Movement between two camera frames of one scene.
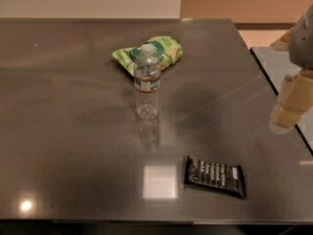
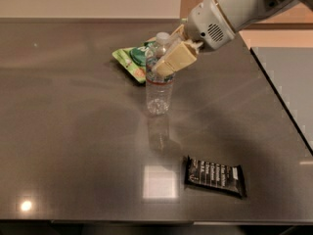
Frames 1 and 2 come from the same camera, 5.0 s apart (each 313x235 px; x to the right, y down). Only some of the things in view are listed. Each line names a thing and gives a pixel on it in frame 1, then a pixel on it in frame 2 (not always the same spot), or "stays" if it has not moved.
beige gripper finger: x=295 y=101 to x=179 y=58
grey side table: x=278 y=65 stays
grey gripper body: x=302 y=46 to x=205 y=23
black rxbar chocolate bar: x=212 y=175 stays
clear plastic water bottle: x=147 y=80 to x=158 y=88
